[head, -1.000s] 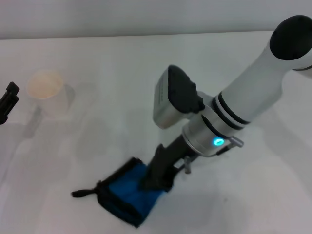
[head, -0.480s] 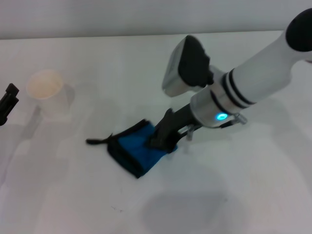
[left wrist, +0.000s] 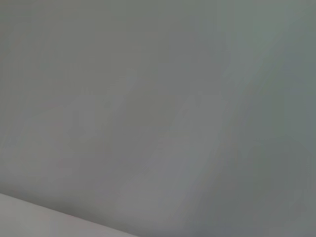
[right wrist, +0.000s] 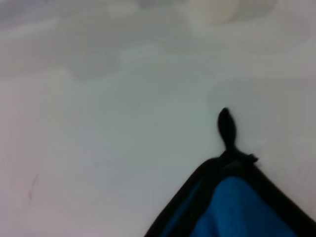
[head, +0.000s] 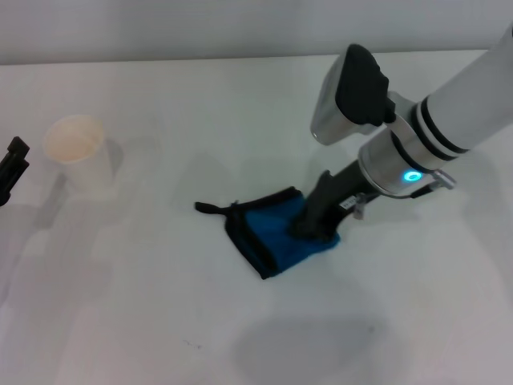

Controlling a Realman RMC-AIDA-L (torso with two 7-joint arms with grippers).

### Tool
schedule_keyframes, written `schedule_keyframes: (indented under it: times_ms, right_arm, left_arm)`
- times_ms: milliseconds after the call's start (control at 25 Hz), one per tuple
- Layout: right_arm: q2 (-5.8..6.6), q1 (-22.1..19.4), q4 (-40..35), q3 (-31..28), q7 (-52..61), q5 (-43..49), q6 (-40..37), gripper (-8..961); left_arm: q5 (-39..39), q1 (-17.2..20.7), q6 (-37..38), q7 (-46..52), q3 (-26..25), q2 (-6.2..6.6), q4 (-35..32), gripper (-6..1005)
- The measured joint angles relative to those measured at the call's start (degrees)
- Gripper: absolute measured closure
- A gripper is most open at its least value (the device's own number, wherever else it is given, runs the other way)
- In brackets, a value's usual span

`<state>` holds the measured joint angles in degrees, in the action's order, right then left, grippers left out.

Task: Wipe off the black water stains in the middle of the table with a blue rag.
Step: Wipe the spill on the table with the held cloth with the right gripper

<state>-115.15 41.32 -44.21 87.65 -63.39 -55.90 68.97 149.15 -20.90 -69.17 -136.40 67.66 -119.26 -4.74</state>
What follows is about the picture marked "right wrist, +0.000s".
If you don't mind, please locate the white paper cup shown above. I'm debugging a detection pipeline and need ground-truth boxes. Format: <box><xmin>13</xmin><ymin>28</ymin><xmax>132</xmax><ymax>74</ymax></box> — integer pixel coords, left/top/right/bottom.
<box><xmin>178</xmin><ymin>0</ymin><xmax>240</xmax><ymax>26</ymax></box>

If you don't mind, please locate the blue rag with black trim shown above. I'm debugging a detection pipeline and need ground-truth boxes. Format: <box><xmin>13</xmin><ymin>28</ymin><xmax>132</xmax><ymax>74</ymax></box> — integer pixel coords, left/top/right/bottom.
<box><xmin>144</xmin><ymin>107</ymin><xmax>316</xmax><ymax>237</ymax></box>

